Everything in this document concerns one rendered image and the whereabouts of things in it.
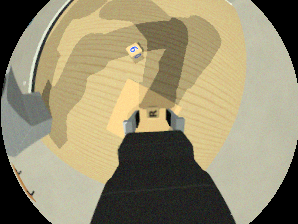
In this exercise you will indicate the wooden letter block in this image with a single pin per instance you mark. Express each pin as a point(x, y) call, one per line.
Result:
point(152, 112)
point(134, 51)

